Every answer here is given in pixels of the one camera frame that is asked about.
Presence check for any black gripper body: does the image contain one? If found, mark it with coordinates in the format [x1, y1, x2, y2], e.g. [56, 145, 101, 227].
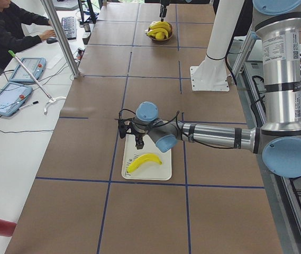
[160, 4, 167, 13]
[130, 119, 147, 140]

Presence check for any yellow banana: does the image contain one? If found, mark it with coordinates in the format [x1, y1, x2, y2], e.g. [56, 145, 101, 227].
[149, 21, 170, 30]
[147, 28, 169, 39]
[126, 153, 162, 174]
[155, 32, 166, 41]

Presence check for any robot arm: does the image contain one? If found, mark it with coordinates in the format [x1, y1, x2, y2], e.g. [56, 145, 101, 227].
[129, 1, 301, 178]

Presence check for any brown wicker basket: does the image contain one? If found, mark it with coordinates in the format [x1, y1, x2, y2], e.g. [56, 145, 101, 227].
[145, 21, 173, 41]

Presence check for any white bear tray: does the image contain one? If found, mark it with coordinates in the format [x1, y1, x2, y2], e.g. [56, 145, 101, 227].
[122, 125, 172, 180]

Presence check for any black keyboard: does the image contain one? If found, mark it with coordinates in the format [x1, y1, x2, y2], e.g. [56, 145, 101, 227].
[61, 16, 77, 40]

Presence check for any computer mouse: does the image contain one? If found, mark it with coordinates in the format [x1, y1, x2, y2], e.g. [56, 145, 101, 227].
[46, 37, 58, 44]

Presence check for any far teach pendant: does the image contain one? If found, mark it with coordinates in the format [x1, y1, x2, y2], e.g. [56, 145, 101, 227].
[9, 58, 47, 84]

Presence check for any teach pendant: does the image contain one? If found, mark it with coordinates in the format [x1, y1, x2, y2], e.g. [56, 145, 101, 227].
[0, 81, 33, 116]
[9, 58, 47, 84]

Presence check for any near teach pendant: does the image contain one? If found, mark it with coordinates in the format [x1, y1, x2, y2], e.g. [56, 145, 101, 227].
[0, 81, 33, 116]

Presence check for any metal rod green tip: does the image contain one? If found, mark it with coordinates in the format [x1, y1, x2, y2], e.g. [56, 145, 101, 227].
[8, 50, 55, 102]

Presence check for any person in black hoodie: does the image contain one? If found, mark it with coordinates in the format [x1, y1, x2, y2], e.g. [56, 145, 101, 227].
[0, 1, 56, 69]

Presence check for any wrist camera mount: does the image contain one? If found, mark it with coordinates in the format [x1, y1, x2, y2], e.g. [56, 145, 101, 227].
[117, 119, 130, 139]

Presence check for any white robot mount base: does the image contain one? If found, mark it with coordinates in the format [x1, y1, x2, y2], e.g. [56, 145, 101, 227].
[190, 0, 244, 92]

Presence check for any aluminium frame post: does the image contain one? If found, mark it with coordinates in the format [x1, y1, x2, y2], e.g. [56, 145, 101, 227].
[41, 0, 85, 78]

